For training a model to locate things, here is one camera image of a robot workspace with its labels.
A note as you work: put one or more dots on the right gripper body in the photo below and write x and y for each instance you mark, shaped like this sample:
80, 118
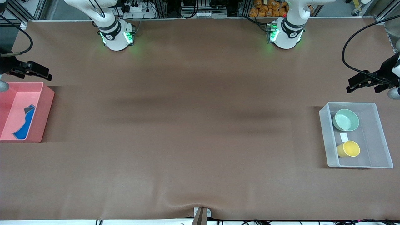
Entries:
6, 64

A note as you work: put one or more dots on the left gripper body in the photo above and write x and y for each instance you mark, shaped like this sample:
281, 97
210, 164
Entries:
388, 68

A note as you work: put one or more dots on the mint green bowl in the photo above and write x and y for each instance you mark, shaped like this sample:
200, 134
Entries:
346, 120

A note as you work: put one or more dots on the grey and blue cloth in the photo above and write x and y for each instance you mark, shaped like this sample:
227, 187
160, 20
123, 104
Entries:
26, 123

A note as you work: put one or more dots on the yellow cup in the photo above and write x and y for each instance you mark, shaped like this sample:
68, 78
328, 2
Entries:
350, 149

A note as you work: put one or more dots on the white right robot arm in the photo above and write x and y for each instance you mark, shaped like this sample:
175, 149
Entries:
114, 34

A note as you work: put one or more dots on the pink plastic bin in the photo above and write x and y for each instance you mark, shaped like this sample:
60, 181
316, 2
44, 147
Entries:
40, 118

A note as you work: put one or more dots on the clear plastic bin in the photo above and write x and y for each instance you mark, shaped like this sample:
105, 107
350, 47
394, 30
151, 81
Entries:
372, 147

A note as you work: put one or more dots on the white label sticker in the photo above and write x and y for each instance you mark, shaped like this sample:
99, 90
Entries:
344, 137

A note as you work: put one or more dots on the orange snack bags pile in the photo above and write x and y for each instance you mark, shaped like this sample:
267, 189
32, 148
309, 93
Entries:
268, 9

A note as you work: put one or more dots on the white power strip with plugs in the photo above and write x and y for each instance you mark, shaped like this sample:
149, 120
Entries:
137, 8

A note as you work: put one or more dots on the brown table cover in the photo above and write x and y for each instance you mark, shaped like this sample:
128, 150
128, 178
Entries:
200, 93

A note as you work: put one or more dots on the white socket strip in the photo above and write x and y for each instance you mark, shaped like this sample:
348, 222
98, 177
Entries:
211, 14

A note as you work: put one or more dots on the white mount bracket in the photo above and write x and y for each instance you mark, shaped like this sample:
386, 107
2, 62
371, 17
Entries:
208, 212

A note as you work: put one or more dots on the brown camera mount post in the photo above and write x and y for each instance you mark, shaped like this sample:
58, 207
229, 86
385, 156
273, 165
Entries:
200, 218

